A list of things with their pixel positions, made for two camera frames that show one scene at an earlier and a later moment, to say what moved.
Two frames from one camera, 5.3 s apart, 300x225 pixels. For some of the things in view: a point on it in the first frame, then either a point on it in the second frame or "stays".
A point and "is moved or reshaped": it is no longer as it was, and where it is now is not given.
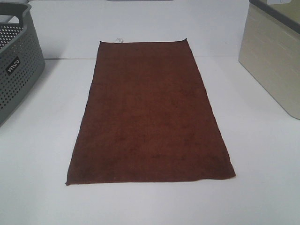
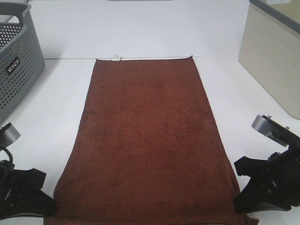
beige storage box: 270,49 stays
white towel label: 119,40 to 116,57
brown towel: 147,116 is moved or reshaped
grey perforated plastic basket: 22,59 stays
